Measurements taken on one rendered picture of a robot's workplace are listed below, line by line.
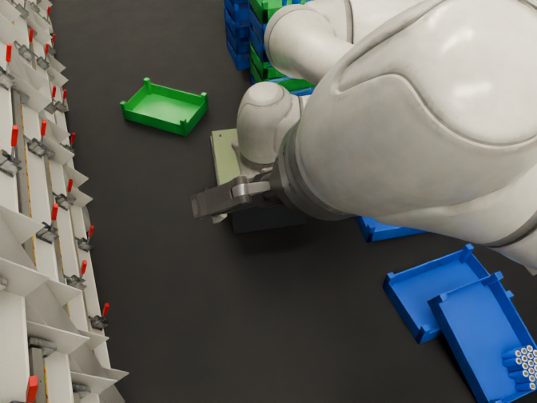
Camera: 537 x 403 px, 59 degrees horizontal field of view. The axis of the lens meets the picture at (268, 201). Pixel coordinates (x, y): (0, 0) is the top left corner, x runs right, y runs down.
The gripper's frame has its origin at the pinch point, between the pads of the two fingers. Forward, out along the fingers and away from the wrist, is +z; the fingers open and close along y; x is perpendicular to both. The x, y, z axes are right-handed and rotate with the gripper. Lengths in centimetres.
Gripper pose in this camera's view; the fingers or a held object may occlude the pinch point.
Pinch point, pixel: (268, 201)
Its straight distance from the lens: 59.2
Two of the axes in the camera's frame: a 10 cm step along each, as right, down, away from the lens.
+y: -9.5, 1.6, -2.6
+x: 1.9, 9.8, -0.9
